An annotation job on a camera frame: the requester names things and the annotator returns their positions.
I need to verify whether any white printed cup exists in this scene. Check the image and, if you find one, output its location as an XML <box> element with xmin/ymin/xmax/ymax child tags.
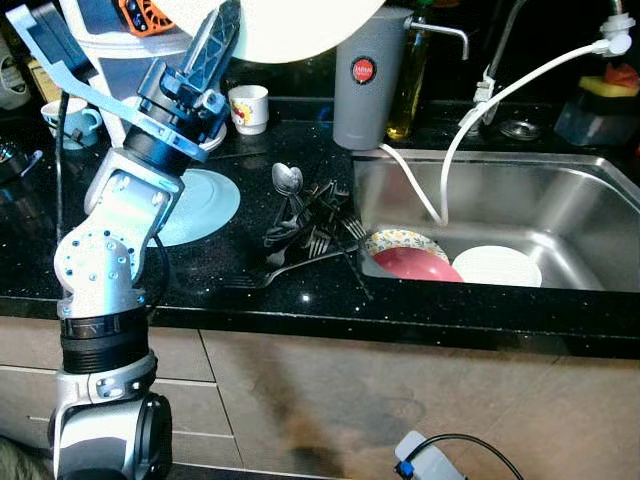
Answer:
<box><xmin>228</xmin><ymin>85</ymin><xmax>271</xmax><ymax>136</ymax></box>

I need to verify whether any yellow oil bottle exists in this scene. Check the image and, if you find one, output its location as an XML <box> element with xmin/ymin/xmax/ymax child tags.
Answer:
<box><xmin>387</xmin><ymin>10</ymin><xmax>433</xmax><ymax>141</ymax></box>

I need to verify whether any white labelled bottle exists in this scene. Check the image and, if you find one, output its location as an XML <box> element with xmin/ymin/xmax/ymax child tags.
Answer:
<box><xmin>0</xmin><ymin>40</ymin><xmax>31</xmax><ymax>111</ymax></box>

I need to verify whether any brown base cabinet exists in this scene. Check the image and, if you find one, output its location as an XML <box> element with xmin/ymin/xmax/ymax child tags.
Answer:
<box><xmin>0</xmin><ymin>315</ymin><xmax>640</xmax><ymax>480</ymax></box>

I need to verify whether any round metal drain cap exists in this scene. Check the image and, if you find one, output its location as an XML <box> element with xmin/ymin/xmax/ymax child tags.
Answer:
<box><xmin>500</xmin><ymin>118</ymin><xmax>546</xmax><ymax>141</ymax></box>

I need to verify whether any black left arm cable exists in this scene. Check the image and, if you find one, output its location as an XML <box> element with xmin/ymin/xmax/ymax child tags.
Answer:
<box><xmin>55</xmin><ymin>88</ymin><xmax>73</xmax><ymax>246</ymax></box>

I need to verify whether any grey water filter with spout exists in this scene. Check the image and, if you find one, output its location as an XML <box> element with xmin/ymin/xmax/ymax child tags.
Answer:
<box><xmin>333</xmin><ymin>8</ymin><xmax>471</xmax><ymax>151</ymax></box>

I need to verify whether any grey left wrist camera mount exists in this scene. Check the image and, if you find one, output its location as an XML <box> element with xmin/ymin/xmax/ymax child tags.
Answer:
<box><xmin>5</xmin><ymin>3</ymin><xmax>211</xmax><ymax>163</ymax></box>

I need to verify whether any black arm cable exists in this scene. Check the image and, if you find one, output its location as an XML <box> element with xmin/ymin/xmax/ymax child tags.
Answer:
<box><xmin>405</xmin><ymin>433</ymin><xmax>526</xmax><ymax>480</ymax></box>
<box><xmin>55</xmin><ymin>88</ymin><xmax>73</xmax><ymax>246</ymax></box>

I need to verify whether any orange plastic gadget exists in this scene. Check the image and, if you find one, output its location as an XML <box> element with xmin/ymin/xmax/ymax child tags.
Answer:
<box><xmin>118</xmin><ymin>0</ymin><xmax>161</xmax><ymax>33</ymax></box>

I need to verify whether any blue mug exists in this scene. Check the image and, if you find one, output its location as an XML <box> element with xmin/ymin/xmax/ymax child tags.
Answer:
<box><xmin>40</xmin><ymin>98</ymin><xmax>104</xmax><ymax>151</ymax></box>

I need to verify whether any stainless steel sink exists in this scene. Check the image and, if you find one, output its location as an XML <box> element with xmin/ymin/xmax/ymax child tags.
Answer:
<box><xmin>350</xmin><ymin>148</ymin><xmax>640</xmax><ymax>296</ymax></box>

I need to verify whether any yellow carton box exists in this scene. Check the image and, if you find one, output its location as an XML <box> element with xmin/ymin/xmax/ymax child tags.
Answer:
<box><xmin>25</xmin><ymin>60</ymin><xmax>61</xmax><ymax>101</ymax></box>

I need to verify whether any black sponge holder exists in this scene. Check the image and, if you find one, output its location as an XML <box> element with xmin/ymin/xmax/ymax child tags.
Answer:
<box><xmin>555</xmin><ymin>85</ymin><xmax>640</xmax><ymax>149</ymax></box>

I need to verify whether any white bowl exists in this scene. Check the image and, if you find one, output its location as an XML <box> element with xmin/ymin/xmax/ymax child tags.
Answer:
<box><xmin>452</xmin><ymin>245</ymin><xmax>543</xmax><ymax>289</ymax></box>

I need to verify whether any steel fork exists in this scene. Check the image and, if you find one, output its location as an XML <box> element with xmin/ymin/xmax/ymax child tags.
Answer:
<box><xmin>340</xmin><ymin>215</ymin><xmax>368</xmax><ymax>241</ymax></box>
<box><xmin>225</xmin><ymin>248</ymin><xmax>346</xmax><ymax>291</ymax></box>
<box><xmin>305</xmin><ymin>230</ymin><xmax>331</xmax><ymax>259</ymax></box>

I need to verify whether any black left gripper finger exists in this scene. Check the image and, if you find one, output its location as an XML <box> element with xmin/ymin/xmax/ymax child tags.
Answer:
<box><xmin>185</xmin><ymin>0</ymin><xmax>243</xmax><ymax>96</ymax></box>

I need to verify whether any lemon print plate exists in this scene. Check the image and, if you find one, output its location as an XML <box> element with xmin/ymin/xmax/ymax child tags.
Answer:
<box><xmin>363</xmin><ymin>229</ymin><xmax>451</xmax><ymax>263</ymax></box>

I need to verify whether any steel spoon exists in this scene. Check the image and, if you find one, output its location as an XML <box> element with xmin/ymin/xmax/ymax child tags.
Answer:
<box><xmin>270</xmin><ymin>163</ymin><xmax>304</xmax><ymax>241</ymax></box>

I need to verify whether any olive camouflage cloth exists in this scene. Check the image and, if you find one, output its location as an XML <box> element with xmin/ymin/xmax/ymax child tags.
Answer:
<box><xmin>0</xmin><ymin>435</ymin><xmax>56</xmax><ymax>480</ymax></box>

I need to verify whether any dark metal kitchen faucet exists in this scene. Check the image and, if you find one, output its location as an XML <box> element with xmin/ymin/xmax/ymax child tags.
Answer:
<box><xmin>470</xmin><ymin>0</ymin><xmax>531</xmax><ymax>126</ymax></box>

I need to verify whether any white tap fitting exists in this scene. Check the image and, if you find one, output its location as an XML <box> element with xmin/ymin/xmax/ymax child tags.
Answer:
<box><xmin>598</xmin><ymin>10</ymin><xmax>636</xmax><ymax>56</ymax></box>

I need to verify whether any light blue plate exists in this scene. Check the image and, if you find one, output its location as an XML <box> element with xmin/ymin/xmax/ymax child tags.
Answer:
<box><xmin>150</xmin><ymin>168</ymin><xmax>242</xmax><ymax>248</ymax></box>

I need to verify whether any white stacked plastic container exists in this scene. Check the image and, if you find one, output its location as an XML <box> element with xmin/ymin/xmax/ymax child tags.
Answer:
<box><xmin>60</xmin><ymin>0</ymin><xmax>231</xmax><ymax>151</ymax></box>

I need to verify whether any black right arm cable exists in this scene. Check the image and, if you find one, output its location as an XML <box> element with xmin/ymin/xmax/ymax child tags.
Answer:
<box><xmin>405</xmin><ymin>433</ymin><xmax>526</xmax><ymax>480</ymax></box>

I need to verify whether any yellow sponge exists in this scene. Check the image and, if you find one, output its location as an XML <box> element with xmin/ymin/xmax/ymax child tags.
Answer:
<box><xmin>580</xmin><ymin>75</ymin><xmax>640</xmax><ymax>99</ymax></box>

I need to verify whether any cream white plate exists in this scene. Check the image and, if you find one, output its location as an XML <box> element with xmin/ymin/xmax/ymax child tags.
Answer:
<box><xmin>155</xmin><ymin>0</ymin><xmax>389</xmax><ymax>64</ymax></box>

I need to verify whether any black chopstick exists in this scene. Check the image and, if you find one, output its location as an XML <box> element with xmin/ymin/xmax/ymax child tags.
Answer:
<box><xmin>335</xmin><ymin>190</ymin><xmax>373</xmax><ymax>301</ymax></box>

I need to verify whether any white hose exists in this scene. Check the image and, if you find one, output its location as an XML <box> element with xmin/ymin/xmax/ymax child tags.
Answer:
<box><xmin>378</xmin><ymin>35</ymin><xmax>616</xmax><ymax>226</ymax></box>

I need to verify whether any pink plate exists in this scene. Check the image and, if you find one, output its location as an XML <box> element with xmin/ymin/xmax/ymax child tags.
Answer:
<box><xmin>373</xmin><ymin>246</ymin><xmax>466</xmax><ymax>284</ymax></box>

